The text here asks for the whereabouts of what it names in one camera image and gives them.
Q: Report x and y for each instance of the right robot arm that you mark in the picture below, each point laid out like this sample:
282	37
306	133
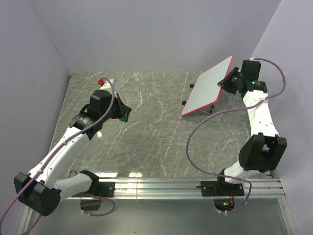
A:
265	147

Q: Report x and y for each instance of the pink framed whiteboard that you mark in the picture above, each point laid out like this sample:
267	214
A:
208	79

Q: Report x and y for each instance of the aluminium mounting rail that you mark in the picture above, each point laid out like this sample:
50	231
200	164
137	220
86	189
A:
184	188

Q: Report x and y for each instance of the whiteboard wire stand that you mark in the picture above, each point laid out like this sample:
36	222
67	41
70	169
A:
197	102

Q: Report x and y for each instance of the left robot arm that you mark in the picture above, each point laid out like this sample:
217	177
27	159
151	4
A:
40	189

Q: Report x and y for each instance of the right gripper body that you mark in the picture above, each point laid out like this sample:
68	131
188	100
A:
241	77

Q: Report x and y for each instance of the green whiteboard eraser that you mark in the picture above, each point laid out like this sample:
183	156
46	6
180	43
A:
125	118

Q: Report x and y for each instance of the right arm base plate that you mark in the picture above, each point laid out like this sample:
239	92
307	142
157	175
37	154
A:
215	189

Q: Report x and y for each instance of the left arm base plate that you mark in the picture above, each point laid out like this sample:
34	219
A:
106	189

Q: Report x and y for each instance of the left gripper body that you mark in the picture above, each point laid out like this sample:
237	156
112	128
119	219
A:
108	116

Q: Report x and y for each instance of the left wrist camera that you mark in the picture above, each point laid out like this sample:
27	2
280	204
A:
105	85

